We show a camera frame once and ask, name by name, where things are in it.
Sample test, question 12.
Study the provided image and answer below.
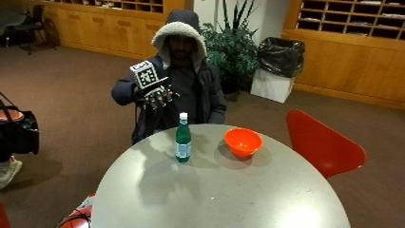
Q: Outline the green potted plant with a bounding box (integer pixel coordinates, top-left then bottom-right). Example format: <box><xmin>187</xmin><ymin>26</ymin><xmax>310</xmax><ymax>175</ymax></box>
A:
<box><xmin>198</xmin><ymin>0</ymin><xmax>261</xmax><ymax>95</ymax></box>

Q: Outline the white bin with black bag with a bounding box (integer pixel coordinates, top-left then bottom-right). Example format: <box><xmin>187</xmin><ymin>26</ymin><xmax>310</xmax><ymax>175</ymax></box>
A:
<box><xmin>249</xmin><ymin>36</ymin><xmax>306</xmax><ymax>105</ymax></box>

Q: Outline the green glass bottle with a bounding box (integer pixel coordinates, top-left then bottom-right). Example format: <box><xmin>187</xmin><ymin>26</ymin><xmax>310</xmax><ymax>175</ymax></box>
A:
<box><xmin>174</xmin><ymin>112</ymin><xmax>191</xmax><ymax>164</ymax></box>

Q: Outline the white cube of black markers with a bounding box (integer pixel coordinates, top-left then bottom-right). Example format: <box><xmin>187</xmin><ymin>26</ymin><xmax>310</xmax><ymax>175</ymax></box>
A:
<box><xmin>129</xmin><ymin>60</ymin><xmax>163</xmax><ymax>90</ymax></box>

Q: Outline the wooden cabinet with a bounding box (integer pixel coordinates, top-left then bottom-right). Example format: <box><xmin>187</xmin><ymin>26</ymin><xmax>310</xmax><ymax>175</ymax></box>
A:
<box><xmin>38</xmin><ymin>6</ymin><xmax>169</xmax><ymax>61</ymax></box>

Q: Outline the orange plastic bowl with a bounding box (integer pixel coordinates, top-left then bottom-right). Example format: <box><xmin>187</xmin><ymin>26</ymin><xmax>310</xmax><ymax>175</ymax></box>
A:
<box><xmin>222</xmin><ymin>127</ymin><xmax>265</xmax><ymax>159</ymax></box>

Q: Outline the wooden pigeonhole shelf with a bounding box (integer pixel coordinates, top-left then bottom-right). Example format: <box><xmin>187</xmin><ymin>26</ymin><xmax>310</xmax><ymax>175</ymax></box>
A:
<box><xmin>41</xmin><ymin>0</ymin><xmax>165</xmax><ymax>15</ymax></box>
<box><xmin>294</xmin><ymin>0</ymin><xmax>405</xmax><ymax>42</ymax></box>

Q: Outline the black cable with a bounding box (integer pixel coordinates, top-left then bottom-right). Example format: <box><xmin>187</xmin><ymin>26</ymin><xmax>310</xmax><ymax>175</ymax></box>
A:
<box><xmin>57</xmin><ymin>208</ymin><xmax>91</xmax><ymax>228</ymax></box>

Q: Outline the black bag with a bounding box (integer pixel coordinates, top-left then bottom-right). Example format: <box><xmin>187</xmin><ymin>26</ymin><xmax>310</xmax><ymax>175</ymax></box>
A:
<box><xmin>0</xmin><ymin>92</ymin><xmax>40</xmax><ymax>156</ymax></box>

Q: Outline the the person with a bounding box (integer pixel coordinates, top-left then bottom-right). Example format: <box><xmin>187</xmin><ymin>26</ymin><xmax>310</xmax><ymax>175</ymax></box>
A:
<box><xmin>110</xmin><ymin>9</ymin><xmax>227</xmax><ymax>145</ymax></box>

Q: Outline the black chair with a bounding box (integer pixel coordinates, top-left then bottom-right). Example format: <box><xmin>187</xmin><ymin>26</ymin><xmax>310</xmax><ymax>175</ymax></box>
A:
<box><xmin>12</xmin><ymin>4</ymin><xmax>58</xmax><ymax>55</ymax></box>

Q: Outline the red chair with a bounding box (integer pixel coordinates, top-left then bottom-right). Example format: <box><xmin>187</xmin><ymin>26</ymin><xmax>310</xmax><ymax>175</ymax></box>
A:
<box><xmin>55</xmin><ymin>193</ymin><xmax>97</xmax><ymax>228</ymax></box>
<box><xmin>286</xmin><ymin>109</ymin><xmax>367</xmax><ymax>180</ymax></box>

